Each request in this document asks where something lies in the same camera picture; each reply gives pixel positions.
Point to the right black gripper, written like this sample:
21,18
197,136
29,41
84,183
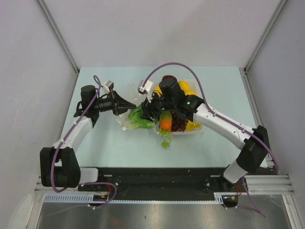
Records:
147,113

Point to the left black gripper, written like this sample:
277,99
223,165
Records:
119,105

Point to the clear zip top bag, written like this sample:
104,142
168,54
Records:
131,95

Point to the green toy lettuce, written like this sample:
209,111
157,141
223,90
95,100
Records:
134,120

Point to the yellow toy pear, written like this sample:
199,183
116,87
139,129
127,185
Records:
158,91

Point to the dark red toy apple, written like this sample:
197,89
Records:
168,77

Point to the green orange toy mango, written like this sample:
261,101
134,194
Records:
165,120

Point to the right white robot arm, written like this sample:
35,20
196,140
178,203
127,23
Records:
252,142

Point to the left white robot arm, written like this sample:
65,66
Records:
59,165

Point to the white plastic basket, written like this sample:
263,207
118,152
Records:
170,96

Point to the green toy herb sprig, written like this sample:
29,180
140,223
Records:
166,135

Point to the purple toy grapes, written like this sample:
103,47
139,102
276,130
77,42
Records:
178,124

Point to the yellow toy banana bunch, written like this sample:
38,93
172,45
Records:
191,126

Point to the yellow toy lemon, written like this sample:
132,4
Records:
186,88

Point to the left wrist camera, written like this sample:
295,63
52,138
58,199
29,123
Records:
108,86

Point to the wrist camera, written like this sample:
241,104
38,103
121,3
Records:
108,86
146,88

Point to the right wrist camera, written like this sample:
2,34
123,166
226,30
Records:
146,88

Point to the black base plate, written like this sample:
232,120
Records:
162,184

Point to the aluminium frame rail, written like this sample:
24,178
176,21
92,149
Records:
253,185

